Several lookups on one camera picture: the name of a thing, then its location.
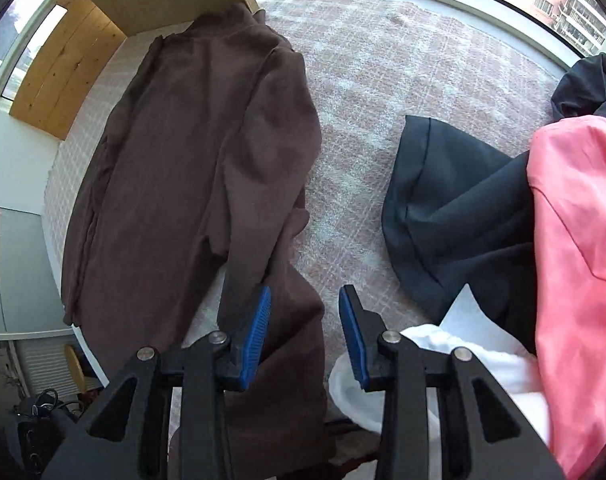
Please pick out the pink plaid blanket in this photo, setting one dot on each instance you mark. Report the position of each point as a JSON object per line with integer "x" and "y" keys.
{"x": 383, "y": 60}

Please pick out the black garment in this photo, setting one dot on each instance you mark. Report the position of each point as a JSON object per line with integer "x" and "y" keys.
{"x": 458, "y": 220}

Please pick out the wooden stool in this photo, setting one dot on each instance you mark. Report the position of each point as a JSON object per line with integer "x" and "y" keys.
{"x": 75, "y": 367}

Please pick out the brown sweater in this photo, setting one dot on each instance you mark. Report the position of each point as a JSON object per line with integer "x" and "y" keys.
{"x": 193, "y": 160}

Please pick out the pink garment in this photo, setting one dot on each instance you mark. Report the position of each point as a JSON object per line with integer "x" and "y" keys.
{"x": 578, "y": 240}

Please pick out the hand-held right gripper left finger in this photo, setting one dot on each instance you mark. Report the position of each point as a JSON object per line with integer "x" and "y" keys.
{"x": 253, "y": 345}

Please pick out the pink apartment building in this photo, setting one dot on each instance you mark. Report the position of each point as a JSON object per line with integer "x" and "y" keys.
{"x": 573, "y": 0}

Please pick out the white garment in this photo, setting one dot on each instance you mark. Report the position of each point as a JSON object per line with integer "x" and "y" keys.
{"x": 493, "y": 355}

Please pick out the pine wood panel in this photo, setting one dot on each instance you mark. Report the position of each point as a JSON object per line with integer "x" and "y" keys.
{"x": 63, "y": 70}

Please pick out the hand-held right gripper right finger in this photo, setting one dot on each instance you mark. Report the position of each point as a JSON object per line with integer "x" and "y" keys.
{"x": 353, "y": 340}

